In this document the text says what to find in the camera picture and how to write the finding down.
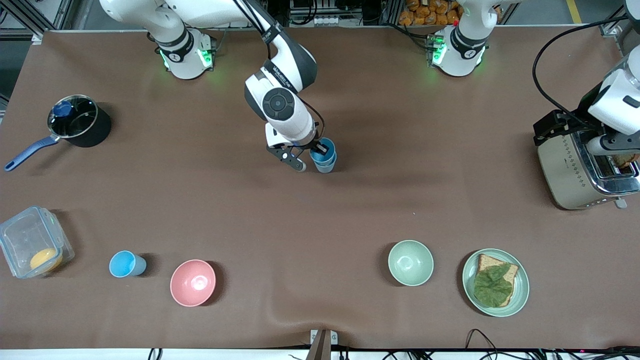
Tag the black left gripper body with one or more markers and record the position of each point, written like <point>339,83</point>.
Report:
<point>579,118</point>

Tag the blue plastic cup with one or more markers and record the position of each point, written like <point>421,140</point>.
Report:
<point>331,157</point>
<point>122,264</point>

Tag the blue cup with white ball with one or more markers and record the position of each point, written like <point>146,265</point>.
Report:
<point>326,169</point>

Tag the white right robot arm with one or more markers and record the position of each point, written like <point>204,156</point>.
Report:
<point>280,105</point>

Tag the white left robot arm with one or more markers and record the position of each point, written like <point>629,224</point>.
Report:
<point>462,50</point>

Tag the beige and chrome toaster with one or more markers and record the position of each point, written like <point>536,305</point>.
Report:
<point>565,170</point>

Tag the brown toast slice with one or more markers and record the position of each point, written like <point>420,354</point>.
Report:
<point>626,161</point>

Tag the brown table mat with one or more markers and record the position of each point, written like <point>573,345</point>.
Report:
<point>300,225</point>

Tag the brown bread slice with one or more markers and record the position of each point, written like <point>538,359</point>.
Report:
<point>487,261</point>

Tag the pale green bowl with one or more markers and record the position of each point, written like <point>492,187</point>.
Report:
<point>410,263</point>

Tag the pale green plate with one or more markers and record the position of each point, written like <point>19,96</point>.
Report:
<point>522,290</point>

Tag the bag of orange buns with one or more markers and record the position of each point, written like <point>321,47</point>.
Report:
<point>430,12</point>

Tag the green lettuce leaf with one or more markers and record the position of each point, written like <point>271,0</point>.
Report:
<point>492,287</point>

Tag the pink bowl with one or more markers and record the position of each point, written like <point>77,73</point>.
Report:
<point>192,283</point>

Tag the small blue round object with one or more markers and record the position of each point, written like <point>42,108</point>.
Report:
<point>63,108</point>

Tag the orange round food piece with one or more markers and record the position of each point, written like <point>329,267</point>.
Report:
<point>44,260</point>

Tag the clear plastic food container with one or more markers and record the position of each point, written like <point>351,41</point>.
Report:
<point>20,235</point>

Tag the metal mount bracket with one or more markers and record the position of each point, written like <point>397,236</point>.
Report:
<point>322,342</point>

